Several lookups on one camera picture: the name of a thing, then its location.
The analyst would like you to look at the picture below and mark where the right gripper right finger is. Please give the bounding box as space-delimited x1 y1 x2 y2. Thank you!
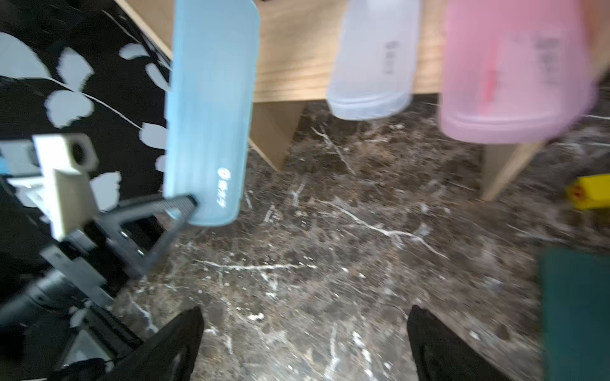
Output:
407 305 508 381

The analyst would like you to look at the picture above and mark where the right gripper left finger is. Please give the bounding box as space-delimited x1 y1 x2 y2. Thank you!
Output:
48 306 204 380

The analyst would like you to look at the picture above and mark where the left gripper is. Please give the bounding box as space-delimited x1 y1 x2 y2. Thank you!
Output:
41 195 198 306

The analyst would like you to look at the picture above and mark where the dark green pencil case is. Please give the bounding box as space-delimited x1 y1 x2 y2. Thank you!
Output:
539 248 609 380

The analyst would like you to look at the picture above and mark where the teal pencil case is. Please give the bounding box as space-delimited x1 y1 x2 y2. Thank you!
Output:
163 1 260 227

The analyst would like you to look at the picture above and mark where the clear white pencil case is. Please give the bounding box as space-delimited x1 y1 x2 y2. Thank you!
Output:
327 0 422 121

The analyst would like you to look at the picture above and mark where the pink pencil case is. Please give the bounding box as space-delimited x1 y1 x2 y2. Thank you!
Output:
438 1 595 144

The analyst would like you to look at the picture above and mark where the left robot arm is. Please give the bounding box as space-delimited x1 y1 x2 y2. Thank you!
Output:
1 195 204 380

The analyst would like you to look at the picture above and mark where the wooden two-tier shelf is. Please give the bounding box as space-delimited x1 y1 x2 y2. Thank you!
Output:
120 1 609 201

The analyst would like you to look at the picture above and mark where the small yellow block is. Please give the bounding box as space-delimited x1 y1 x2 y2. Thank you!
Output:
566 174 610 211

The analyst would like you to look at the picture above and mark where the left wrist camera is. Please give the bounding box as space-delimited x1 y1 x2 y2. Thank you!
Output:
1 133 99 241

